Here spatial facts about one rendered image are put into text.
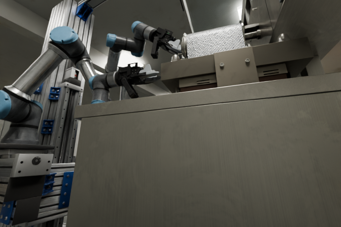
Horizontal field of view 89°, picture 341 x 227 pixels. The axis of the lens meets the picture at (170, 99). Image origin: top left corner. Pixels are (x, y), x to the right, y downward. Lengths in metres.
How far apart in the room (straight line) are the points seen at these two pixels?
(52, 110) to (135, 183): 1.04
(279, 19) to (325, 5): 0.11
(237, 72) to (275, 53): 0.11
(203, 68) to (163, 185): 0.32
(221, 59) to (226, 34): 0.33
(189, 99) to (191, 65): 0.14
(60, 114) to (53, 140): 0.17
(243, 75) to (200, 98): 0.13
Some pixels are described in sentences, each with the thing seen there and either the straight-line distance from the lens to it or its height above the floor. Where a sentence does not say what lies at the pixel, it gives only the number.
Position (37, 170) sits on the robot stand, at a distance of 1.00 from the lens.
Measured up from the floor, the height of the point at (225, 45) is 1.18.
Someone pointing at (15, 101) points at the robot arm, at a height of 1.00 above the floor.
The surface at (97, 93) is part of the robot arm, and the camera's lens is 0.88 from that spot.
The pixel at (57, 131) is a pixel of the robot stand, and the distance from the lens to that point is 1.31.
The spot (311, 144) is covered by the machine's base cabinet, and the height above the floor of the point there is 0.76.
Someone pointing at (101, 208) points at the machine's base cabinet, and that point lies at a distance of 0.51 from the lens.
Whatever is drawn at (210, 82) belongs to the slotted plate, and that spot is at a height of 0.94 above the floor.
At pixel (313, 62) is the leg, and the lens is 0.95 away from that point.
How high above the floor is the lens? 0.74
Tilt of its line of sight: 19 degrees up
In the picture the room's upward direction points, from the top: 1 degrees counter-clockwise
